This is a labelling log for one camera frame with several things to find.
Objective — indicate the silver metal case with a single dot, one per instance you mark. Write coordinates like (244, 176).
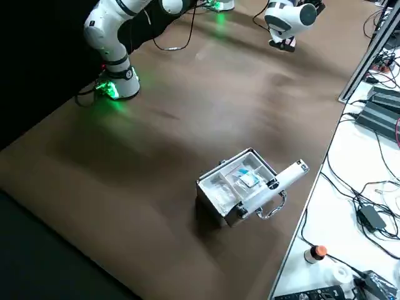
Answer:
(210, 204)

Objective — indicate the black power supply box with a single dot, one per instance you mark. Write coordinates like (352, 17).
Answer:
(387, 97)
(378, 120)

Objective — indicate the clear plastic packet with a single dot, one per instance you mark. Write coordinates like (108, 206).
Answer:
(224, 194)

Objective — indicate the usb hub with plugs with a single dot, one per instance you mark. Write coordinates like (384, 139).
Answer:
(383, 65)

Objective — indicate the aluminium post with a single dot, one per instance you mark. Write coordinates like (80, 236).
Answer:
(368, 53)

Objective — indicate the black power adapter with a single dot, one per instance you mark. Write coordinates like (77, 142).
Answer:
(372, 217)

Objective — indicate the grey wrapped adapter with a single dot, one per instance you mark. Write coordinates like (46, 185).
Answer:
(375, 286)

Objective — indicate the white blue medicine packet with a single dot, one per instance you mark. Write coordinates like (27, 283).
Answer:
(250, 179)

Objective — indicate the white tape roll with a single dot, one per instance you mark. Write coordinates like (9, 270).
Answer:
(335, 276)

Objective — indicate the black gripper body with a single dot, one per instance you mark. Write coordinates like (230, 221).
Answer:
(281, 44)

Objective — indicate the orange capped white cylinder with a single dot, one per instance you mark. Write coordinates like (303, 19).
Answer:
(312, 256)

